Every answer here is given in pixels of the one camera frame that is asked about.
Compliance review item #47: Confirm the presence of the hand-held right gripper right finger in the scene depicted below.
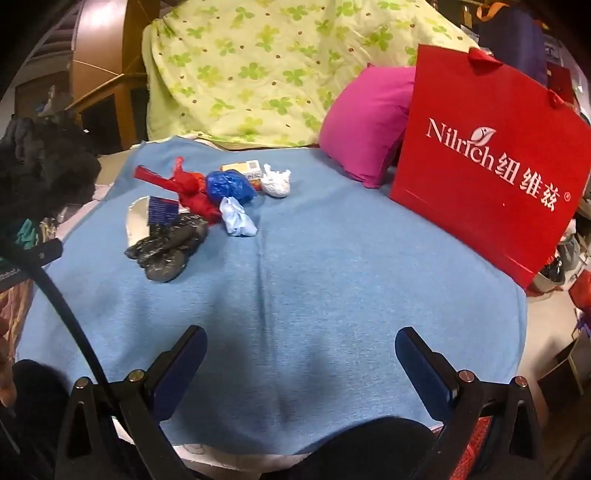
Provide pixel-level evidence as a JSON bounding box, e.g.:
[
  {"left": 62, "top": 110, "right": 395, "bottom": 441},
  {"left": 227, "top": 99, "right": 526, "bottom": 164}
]
[{"left": 394, "top": 326, "right": 546, "bottom": 480}]

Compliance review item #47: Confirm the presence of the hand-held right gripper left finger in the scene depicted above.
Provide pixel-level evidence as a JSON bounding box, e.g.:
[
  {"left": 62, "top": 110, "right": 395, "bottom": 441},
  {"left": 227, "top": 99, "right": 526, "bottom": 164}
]
[{"left": 55, "top": 324, "right": 208, "bottom": 480}]

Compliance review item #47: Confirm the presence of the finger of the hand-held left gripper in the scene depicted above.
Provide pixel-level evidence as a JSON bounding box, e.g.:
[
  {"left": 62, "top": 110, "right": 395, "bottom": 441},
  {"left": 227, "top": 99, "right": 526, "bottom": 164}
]
[{"left": 9, "top": 239, "right": 64, "bottom": 274}]

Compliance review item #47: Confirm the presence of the white carton with blue label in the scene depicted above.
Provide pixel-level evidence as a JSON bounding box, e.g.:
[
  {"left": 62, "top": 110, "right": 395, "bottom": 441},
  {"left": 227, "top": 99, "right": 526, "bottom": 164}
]
[{"left": 126, "top": 195, "right": 185, "bottom": 247}]

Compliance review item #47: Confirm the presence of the black plastic bag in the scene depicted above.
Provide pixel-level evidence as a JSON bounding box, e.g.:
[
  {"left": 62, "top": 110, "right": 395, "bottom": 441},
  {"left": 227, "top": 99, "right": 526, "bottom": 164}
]
[{"left": 124, "top": 217, "right": 209, "bottom": 283}]

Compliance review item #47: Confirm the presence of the light blue plastic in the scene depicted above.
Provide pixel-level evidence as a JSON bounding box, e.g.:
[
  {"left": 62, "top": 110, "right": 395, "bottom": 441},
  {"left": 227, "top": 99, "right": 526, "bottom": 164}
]
[{"left": 219, "top": 196, "right": 258, "bottom": 237}]

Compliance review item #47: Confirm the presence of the knotted red plastic bag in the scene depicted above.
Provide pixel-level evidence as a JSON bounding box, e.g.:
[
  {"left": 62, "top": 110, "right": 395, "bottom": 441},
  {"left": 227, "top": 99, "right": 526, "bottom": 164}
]
[{"left": 173, "top": 157, "right": 222, "bottom": 227}]

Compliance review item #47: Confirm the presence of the blue plastic bag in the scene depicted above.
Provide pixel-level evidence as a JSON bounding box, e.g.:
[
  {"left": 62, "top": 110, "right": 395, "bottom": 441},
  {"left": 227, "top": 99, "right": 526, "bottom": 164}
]
[{"left": 204, "top": 170, "right": 256, "bottom": 204}]

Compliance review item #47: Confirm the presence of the white plastic bag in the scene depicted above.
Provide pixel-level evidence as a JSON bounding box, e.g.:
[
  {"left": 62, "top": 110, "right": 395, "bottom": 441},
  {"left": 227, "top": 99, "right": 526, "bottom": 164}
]
[{"left": 261, "top": 164, "right": 293, "bottom": 198}]

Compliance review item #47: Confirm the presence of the small yellow white box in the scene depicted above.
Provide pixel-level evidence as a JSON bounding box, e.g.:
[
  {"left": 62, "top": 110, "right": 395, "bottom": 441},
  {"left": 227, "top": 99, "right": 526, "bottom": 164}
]
[{"left": 221, "top": 160, "right": 262, "bottom": 191}]

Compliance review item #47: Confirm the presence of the person's left hand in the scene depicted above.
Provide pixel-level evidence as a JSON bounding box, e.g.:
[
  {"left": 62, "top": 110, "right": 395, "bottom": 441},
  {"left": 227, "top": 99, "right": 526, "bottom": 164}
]
[{"left": 0, "top": 323, "right": 18, "bottom": 408}]

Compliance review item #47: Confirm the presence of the teal cloth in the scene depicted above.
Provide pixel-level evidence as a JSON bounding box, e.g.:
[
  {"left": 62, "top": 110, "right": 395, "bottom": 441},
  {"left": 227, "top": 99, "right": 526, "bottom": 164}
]
[{"left": 14, "top": 219, "right": 47, "bottom": 250}]

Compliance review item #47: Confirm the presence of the black clothing pile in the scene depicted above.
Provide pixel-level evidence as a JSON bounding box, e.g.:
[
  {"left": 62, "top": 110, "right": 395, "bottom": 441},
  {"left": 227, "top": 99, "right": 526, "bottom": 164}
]
[{"left": 0, "top": 115, "right": 102, "bottom": 222}]

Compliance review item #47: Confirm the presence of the blue blanket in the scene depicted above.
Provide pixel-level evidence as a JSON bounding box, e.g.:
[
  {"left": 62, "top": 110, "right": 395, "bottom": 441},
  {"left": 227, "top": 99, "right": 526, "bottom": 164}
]
[{"left": 14, "top": 136, "right": 529, "bottom": 457}]

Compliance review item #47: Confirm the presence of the red paper bag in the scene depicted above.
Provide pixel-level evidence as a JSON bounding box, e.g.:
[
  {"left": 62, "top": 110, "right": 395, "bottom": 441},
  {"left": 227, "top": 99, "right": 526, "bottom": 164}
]
[{"left": 389, "top": 44, "right": 591, "bottom": 289}]

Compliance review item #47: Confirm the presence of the pink pillow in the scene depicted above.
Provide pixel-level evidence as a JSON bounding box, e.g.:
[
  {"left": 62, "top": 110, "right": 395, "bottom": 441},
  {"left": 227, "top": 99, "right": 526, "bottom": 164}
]
[{"left": 318, "top": 66, "right": 416, "bottom": 189}]

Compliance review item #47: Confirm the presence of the green clover print blanket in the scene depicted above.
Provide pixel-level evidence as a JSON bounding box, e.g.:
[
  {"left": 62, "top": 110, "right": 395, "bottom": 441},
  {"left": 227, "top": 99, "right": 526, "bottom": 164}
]
[{"left": 141, "top": 0, "right": 481, "bottom": 151}]

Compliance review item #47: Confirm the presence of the dark red bag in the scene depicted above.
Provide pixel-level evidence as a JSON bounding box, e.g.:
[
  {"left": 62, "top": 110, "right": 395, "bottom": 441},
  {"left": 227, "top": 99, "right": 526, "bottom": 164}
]
[{"left": 547, "top": 62, "right": 578, "bottom": 104}]

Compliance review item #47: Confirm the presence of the black cable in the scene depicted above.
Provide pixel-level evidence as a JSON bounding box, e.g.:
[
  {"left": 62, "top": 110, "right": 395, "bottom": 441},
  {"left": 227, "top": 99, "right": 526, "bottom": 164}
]
[{"left": 28, "top": 265, "right": 116, "bottom": 393}]

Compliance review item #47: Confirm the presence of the navy bag with orange handles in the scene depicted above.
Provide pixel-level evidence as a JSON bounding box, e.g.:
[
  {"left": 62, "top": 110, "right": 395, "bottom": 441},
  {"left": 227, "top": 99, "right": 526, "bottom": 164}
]
[{"left": 475, "top": 2, "right": 550, "bottom": 88}]

